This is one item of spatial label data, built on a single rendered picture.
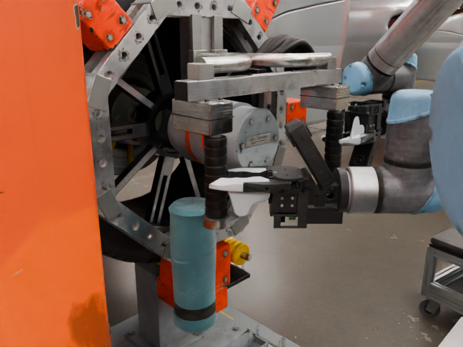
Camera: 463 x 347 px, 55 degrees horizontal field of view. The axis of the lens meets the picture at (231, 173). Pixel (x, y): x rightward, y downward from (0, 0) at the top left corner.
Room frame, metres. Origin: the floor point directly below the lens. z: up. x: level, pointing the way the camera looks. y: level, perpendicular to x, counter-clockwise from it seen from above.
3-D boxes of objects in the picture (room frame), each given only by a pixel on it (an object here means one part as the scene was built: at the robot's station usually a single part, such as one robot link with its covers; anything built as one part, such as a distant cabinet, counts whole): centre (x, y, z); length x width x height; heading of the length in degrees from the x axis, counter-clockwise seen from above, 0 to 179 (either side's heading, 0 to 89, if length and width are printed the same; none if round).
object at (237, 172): (0.70, -0.01, 0.80); 0.09 x 0.03 x 0.06; 82
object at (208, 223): (0.67, 0.02, 0.83); 0.04 x 0.04 x 0.16
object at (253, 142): (0.91, 0.02, 0.85); 0.21 x 0.14 x 0.14; 45
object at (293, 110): (1.18, -0.15, 0.85); 0.09 x 0.08 x 0.07; 135
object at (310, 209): (0.67, -0.12, 0.80); 0.12 x 0.08 x 0.09; 90
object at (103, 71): (0.96, 0.07, 0.85); 0.54 x 0.07 x 0.54; 135
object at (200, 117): (0.69, 0.05, 0.93); 0.09 x 0.05 x 0.05; 45
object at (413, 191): (0.67, -0.28, 0.81); 0.11 x 0.08 x 0.09; 90
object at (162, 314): (1.08, 0.19, 0.32); 0.40 x 0.30 x 0.28; 135
